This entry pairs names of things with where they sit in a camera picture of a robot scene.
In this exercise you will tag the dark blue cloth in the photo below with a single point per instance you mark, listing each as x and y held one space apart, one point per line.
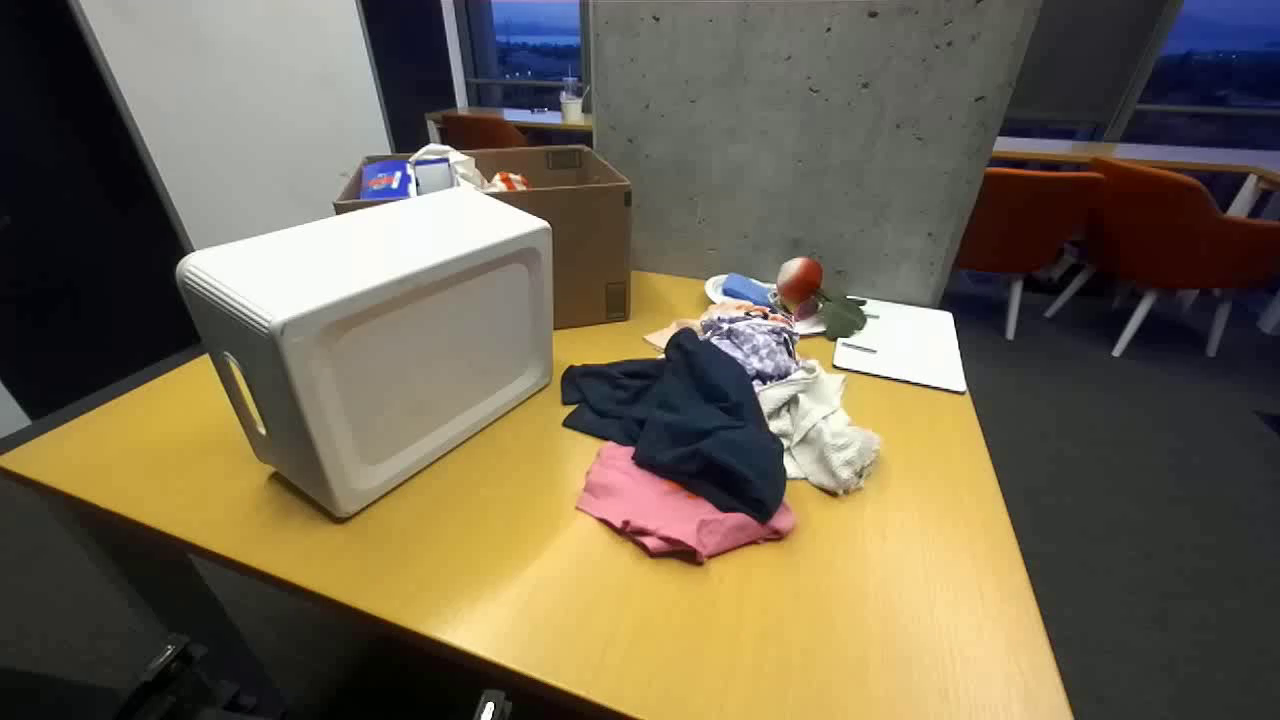
686 417

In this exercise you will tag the pink cloth with orange print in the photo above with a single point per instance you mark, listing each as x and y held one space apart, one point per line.
667 518

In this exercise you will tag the white plastic basket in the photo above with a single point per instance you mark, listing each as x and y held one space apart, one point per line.
366 346

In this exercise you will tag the blue white plate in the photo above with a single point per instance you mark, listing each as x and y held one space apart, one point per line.
739 291

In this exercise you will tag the purple patterned cloth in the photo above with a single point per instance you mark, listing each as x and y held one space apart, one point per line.
758 346

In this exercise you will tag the red apple toy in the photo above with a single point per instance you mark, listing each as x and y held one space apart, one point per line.
796 284

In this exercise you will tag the brown cardboard box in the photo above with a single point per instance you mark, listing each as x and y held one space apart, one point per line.
589 212

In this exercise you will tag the white towel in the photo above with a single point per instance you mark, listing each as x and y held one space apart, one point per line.
817 432

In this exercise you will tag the green cloth piece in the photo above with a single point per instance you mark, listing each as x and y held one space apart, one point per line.
842 318

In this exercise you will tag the white paper sheet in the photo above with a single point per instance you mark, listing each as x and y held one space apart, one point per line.
904 340

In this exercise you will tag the white bag in carton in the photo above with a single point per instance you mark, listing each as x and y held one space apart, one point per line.
440 165

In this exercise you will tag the orange chair left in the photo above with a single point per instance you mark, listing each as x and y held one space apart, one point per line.
477 131

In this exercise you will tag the orange chair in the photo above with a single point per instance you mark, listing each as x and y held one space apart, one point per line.
477 131
1159 233
1020 223

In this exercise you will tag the blue box in carton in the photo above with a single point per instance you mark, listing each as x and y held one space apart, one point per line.
386 183

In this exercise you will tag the orange chair near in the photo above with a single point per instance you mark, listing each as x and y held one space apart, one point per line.
1020 223

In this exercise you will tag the orange chair far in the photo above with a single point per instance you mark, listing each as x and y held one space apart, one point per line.
1159 233

